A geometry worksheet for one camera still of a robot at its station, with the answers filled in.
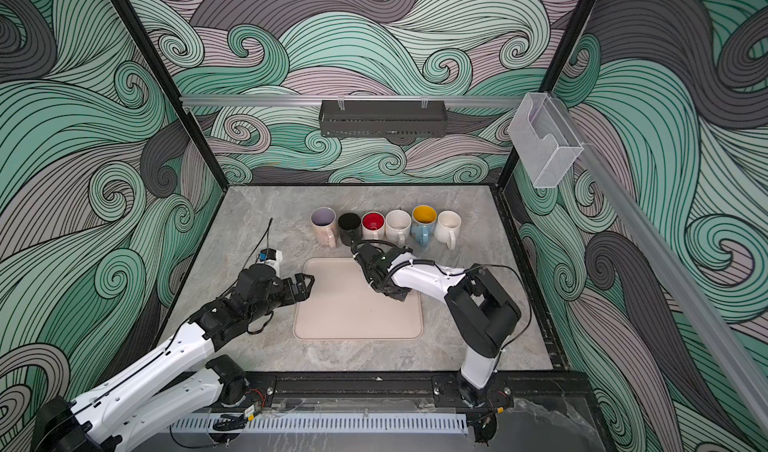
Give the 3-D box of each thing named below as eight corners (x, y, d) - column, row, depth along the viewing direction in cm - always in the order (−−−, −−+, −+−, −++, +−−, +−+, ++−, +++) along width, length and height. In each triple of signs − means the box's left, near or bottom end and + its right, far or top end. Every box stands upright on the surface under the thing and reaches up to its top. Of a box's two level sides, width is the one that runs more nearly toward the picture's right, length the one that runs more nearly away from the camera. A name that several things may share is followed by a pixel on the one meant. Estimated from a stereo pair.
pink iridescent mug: (312, 254, 102) (305, 235, 93) (316, 226, 110) (311, 206, 101) (337, 254, 102) (333, 235, 93) (340, 226, 110) (336, 206, 101)
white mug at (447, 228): (430, 244, 104) (433, 230, 98) (438, 222, 111) (441, 207, 104) (452, 251, 102) (457, 238, 96) (458, 228, 109) (464, 214, 102)
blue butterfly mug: (411, 251, 103) (414, 232, 94) (409, 225, 110) (411, 205, 101) (434, 251, 103) (440, 232, 94) (430, 225, 110) (435, 205, 101)
